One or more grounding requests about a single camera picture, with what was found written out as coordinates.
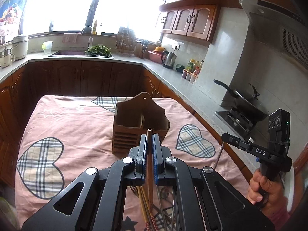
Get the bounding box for green handled plastic jug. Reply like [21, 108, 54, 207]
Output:
[42, 41, 53, 54]

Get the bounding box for green vegetables in sink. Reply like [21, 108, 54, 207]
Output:
[86, 45, 111, 57]

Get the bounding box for red dotted chopstick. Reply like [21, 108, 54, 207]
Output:
[137, 186, 158, 230]

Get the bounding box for black wok with lid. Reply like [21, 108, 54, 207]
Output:
[213, 79, 269, 124]

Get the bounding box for metal spoon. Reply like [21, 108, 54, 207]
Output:
[159, 187, 170, 201]

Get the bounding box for white rice cooker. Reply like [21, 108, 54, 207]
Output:
[12, 35, 29, 60]

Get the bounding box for metal chopstick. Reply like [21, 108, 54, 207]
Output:
[213, 142, 224, 170]

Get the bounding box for dish drying rack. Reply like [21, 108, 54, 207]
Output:
[115, 27, 137, 56]

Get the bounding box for stainless electric kettle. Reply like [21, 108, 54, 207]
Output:
[161, 50, 177, 69]

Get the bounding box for wooden utensil holder box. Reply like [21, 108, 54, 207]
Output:
[112, 92, 170, 154]

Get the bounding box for range hood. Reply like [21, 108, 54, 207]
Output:
[239, 0, 307, 70]

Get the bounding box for person's right hand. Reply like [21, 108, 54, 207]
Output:
[247, 168, 288, 216]

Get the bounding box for small white electric pot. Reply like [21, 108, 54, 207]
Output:
[0, 47, 15, 68]

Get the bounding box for pink plastic basin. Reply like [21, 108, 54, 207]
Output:
[148, 51, 162, 64]

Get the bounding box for gas stove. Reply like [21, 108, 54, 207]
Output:
[215, 107, 257, 140]

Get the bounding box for pink dish cloth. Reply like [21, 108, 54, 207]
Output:
[62, 33, 79, 44]

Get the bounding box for brown wooden chopstick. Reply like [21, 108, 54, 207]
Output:
[147, 128, 153, 213]

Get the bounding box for chrome sink faucet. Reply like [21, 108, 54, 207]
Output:
[80, 25, 93, 49]

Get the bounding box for pink patterned tablecloth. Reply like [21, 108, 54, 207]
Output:
[15, 95, 249, 224]

